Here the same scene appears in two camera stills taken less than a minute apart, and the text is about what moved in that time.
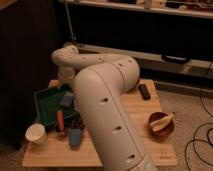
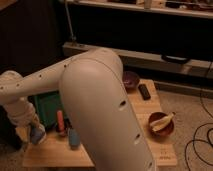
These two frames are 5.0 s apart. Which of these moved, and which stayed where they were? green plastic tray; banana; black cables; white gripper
Moved: white gripper
Stayed: black cables; green plastic tray; banana
